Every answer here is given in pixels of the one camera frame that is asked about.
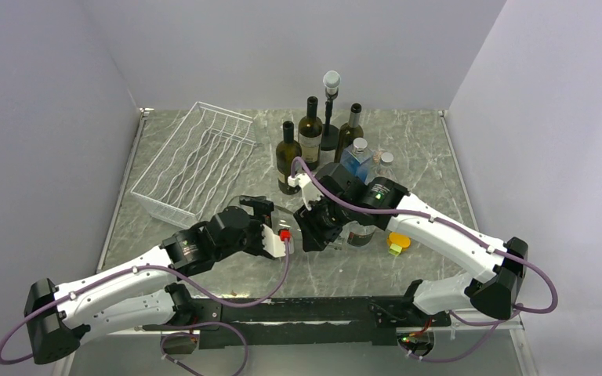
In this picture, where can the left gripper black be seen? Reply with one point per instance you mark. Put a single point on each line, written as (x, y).
(262, 210)

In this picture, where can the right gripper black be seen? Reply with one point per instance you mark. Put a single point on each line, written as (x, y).
(315, 235)

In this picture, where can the dark green wine bottle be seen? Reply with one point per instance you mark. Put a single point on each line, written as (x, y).
(286, 151)

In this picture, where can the wine bottle with cream label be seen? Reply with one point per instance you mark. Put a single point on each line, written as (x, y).
(309, 135)

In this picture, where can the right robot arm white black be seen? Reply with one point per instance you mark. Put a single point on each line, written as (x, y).
(334, 198)

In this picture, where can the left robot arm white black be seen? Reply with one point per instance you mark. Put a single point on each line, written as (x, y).
(151, 288)

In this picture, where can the blue square glass bottle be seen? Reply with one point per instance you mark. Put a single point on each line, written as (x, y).
(357, 157)

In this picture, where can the olive wine bottle silver neck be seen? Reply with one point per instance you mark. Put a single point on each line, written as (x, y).
(349, 131)

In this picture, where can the colourful toy block figure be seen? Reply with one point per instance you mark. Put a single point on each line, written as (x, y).
(398, 243)

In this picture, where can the black stand with white ball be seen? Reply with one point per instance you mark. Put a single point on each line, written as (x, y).
(331, 82)

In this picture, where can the small glass jar silver lid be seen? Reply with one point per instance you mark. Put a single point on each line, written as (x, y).
(384, 167)

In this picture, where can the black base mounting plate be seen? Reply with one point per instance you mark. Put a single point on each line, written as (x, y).
(377, 320)

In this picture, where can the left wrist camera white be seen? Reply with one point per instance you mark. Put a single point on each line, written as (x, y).
(277, 242)

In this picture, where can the white wire wine rack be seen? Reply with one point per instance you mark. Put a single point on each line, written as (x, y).
(188, 179)

